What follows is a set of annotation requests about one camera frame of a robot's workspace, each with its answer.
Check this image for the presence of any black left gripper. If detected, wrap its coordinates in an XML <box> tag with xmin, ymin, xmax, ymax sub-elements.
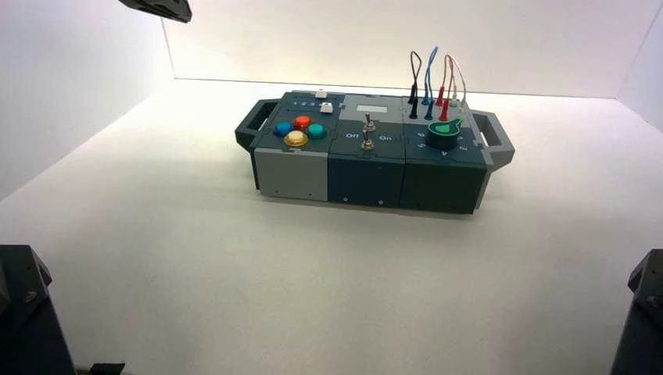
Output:
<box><xmin>117</xmin><ymin>0</ymin><xmax>193</xmax><ymax>23</ymax></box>

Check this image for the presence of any grey and teal control box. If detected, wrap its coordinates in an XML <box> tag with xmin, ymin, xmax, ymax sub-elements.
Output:
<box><xmin>234</xmin><ymin>90</ymin><xmax>516</xmax><ymax>216</ymax></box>

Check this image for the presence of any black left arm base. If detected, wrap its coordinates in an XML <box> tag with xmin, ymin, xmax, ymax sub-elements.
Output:
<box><xmin>0</xmin><ymin>245</ymin><xmax>77</xmax><ymax>375</ymax></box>

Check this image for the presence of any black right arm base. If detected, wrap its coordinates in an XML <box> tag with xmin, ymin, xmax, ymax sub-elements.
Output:
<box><xmin>610</xmin><ymin>249</ymin><xmax>663</xmax><ymax>375</ymax></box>

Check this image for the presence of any yellow round push button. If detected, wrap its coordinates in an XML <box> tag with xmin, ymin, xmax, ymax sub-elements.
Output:
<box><xmin>283</xmin><ymin>130</ymin><xmax>310</xmax><ymax>149</ymax></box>

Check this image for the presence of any black and green rotary knob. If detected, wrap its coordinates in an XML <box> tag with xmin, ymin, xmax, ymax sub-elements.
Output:
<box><xmin>426</xmin><ymin>117</ymin><xmax>464</xmax><ymax>152</ymax></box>

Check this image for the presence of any black jumper cable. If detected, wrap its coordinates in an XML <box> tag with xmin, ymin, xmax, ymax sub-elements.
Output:
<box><xmin>407</xmin><ymin>50</ymin><xmax>423</xmax><ymax>120</ymax></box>

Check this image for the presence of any blue jumper cable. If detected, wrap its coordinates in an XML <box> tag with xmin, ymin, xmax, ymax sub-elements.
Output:
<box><xmin>421</xmin><ymin>46</ymin><xmax>439</xmax><ymax>121</ymax></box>

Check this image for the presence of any red jumper cable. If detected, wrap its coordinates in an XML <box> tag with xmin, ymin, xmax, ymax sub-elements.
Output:
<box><xmin>435</xmin><ymin>54</ymin><xmax>456</xmax><ymax>123</ymax></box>

